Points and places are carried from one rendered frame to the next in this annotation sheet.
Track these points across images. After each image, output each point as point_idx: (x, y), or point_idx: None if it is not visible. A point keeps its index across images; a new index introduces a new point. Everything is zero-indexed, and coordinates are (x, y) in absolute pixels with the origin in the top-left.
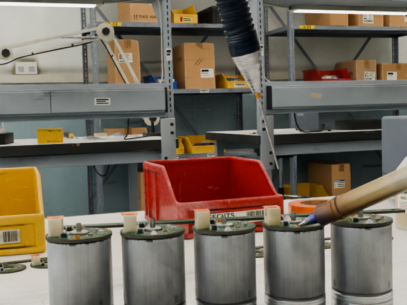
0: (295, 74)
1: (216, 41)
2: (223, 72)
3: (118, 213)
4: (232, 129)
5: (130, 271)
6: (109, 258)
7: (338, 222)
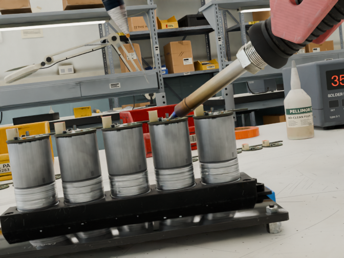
0: None
1: (192, 39)
2: (199, 59)
3: None
4: None
5: (61, 158)
6: (47, 151)
7: (195, 116)
